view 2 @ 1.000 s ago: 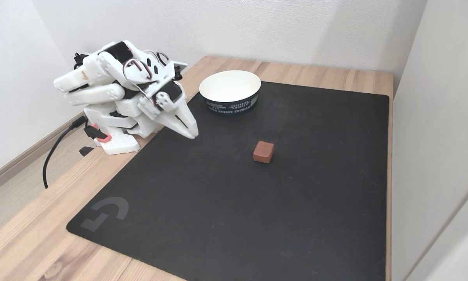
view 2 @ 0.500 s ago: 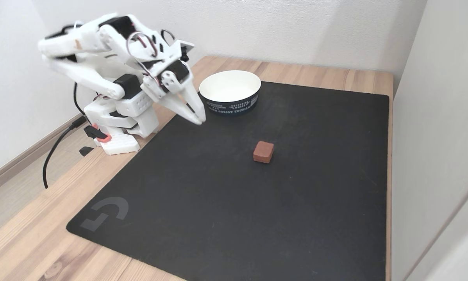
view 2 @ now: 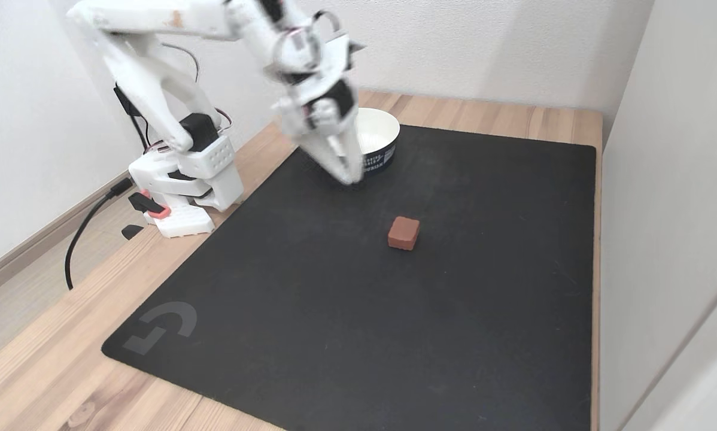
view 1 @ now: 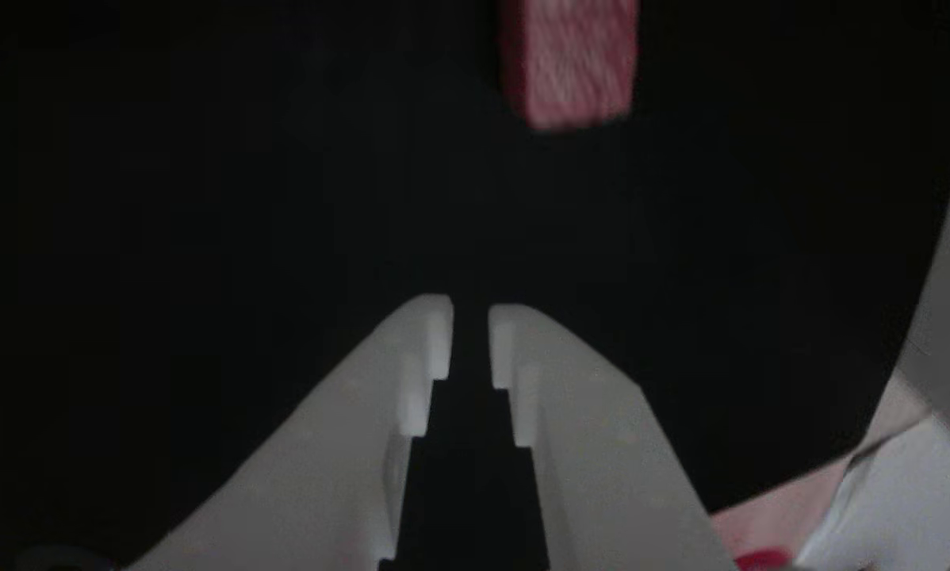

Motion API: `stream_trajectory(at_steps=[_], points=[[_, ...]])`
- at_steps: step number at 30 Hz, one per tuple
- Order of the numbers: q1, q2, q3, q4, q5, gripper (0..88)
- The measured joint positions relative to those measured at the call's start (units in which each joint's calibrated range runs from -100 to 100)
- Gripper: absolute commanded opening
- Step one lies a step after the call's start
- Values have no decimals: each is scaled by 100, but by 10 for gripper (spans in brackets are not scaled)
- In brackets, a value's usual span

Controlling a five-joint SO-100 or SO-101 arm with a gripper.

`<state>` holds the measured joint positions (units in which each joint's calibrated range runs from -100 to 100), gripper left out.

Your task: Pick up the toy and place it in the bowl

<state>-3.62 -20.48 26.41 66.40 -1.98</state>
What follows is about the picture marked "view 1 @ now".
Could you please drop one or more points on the red toy block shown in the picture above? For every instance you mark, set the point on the red toy block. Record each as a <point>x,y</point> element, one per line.
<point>570,59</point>

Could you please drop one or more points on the small red box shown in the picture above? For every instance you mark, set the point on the small red box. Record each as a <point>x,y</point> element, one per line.
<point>760,560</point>

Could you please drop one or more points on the black desk mat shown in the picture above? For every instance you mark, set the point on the black desk mat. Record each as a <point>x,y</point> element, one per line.
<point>205,198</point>

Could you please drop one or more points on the white paper bag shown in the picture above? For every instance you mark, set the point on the white paper bag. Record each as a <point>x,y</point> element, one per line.
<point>903,500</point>

